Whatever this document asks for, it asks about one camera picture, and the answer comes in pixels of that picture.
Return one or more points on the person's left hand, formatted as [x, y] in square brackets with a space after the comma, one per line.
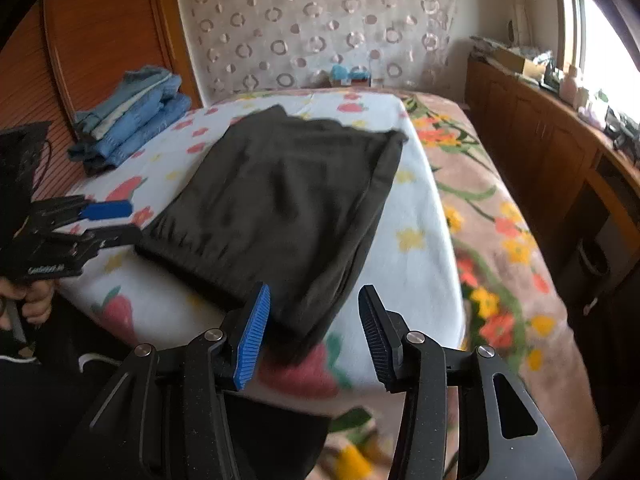
[37, 298]

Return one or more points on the white strawberry flower bed sheet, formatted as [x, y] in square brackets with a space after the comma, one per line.
[410, 262]

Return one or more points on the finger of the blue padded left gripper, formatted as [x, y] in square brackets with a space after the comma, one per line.
[115, 209]

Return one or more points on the bright window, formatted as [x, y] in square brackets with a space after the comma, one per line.
[589, 41]

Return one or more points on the black pants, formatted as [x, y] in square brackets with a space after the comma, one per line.
[284, 201]

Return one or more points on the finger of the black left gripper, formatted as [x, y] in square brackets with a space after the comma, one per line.
[112, 236]

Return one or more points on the black tools on cabinet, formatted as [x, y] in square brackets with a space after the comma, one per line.
[624, 134]

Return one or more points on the sheer circle pattern curtain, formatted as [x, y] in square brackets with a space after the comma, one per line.
[250, 45]

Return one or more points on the pink floral blanket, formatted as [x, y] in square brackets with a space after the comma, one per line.
[507, 290]

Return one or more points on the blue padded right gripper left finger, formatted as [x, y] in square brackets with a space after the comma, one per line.
[252, 325]

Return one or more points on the blue item on small box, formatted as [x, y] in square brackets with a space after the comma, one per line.
[341, 77]

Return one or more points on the pink bottle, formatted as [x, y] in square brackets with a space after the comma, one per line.
[569, 86]

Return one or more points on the cardboard box on cabinet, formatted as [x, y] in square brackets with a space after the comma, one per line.
[517, 64]

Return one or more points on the stack of folded blue jeans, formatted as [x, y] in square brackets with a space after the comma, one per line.
[144, 103]

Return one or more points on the brown wooden louvered wardrobe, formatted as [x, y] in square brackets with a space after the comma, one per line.
[68, 55]

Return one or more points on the long wooden cabinet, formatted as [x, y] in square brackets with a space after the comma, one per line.
[565, 176]

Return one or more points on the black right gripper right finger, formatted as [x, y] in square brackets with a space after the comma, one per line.
[386, 333]

